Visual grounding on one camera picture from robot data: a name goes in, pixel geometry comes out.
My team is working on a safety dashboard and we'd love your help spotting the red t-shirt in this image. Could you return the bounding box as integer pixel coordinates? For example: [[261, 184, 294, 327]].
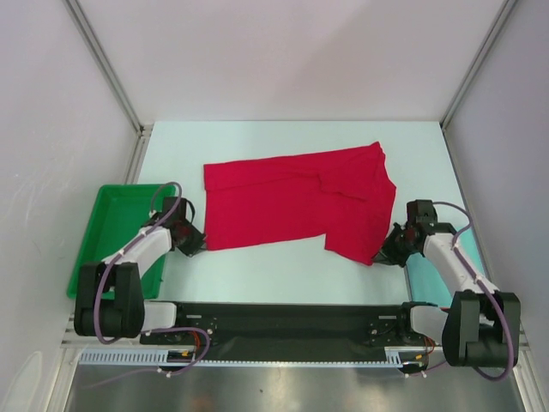
[[203, 142, 396, 266]]

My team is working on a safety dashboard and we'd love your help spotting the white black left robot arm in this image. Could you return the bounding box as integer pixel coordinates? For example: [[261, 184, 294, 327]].
[[73, 197, 206, 344]]

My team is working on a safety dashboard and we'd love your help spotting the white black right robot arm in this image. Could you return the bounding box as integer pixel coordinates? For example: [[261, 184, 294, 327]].
[[372, 199, 521, 381]]

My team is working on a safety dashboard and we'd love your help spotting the folded teal t-shirt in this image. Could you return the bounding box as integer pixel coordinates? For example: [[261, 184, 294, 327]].
[[406, 229, 498, 307]]

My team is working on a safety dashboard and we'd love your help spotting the green plastic bin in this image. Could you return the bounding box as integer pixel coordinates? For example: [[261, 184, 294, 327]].
[[66, 184, 176, 299]]

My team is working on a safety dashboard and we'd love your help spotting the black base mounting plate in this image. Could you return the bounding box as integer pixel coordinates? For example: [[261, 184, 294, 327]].
[[139, 300, 451, 362]]

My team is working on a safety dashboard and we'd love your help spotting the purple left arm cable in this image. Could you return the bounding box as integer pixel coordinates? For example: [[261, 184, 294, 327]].
[[81, 181, 212, 390]]

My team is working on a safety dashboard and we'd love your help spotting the white slotted cable duct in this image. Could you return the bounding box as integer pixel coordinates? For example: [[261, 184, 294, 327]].
[[78, 347, 426, 368]]

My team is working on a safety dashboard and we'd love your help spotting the left aluminium corner post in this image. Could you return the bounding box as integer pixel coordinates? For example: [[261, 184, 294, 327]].
[[62, 0, 150, 136]]

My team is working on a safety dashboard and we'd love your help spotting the aluminium corner post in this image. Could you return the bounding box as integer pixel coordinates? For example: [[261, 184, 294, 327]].
[[62, 0, 150, 136], [439, 0, 521, 132]]

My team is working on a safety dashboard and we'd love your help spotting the aluminium front frame rail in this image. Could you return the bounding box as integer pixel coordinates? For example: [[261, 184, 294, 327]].
[[60, 320, 530, 351]]

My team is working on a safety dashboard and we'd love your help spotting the right aluminium corner post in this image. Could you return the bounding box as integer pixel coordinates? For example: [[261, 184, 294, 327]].
[[439, 0, 521, 132]]

